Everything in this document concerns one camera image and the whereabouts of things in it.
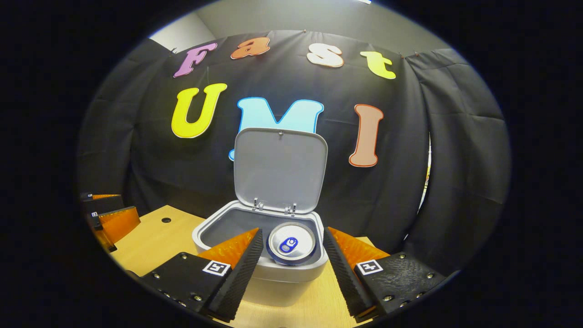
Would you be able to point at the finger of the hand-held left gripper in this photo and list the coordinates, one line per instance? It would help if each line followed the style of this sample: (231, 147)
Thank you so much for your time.
(104, 203)
(96, 220)

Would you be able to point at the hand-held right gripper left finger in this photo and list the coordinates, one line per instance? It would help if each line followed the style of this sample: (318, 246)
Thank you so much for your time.
(239, 278)

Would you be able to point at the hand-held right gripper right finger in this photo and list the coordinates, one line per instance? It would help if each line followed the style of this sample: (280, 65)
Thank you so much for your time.
(344, 273)

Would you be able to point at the blue pop can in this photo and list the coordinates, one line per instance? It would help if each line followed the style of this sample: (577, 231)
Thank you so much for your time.
(291, 243)

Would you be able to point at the white desktop garbage bin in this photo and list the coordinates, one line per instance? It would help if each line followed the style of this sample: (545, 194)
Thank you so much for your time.
(280, 168)

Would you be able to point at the black backdrop cloth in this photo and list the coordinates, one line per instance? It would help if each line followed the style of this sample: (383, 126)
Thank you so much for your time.
(410, 191)

